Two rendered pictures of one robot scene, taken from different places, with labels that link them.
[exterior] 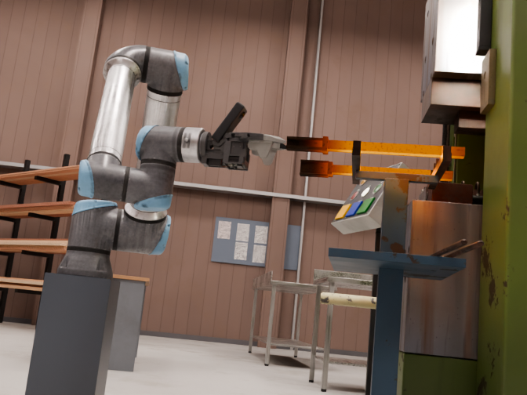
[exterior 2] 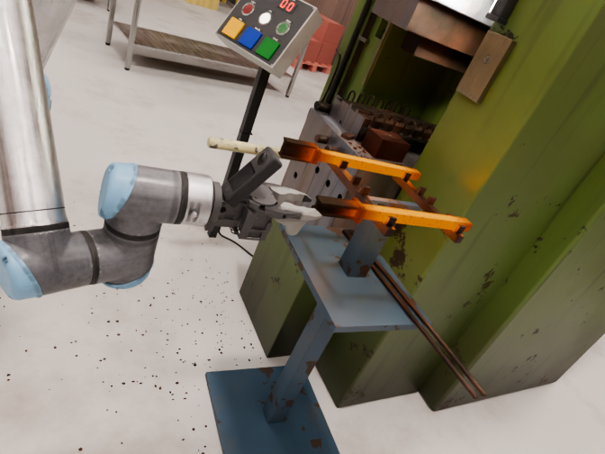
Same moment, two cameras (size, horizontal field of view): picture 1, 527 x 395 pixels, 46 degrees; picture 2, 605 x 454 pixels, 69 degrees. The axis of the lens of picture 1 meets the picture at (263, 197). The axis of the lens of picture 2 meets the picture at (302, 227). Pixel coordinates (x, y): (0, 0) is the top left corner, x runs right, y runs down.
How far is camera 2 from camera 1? 1.33 m
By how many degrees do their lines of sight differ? 58
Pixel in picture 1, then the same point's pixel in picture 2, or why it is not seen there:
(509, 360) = not seen: hidden behind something
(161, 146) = (149, 219)
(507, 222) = (446, 240)
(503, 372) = not seen: hidden behind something
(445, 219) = (379, 177)
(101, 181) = (55, 288)
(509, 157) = (478, 192)
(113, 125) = (37, 146)
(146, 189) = (125, 274)
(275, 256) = not seen: outside the picture
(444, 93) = (422, 20)
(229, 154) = (249, 229)
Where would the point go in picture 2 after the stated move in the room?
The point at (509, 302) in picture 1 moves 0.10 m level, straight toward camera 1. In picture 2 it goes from (416, 291) to (428, 313)
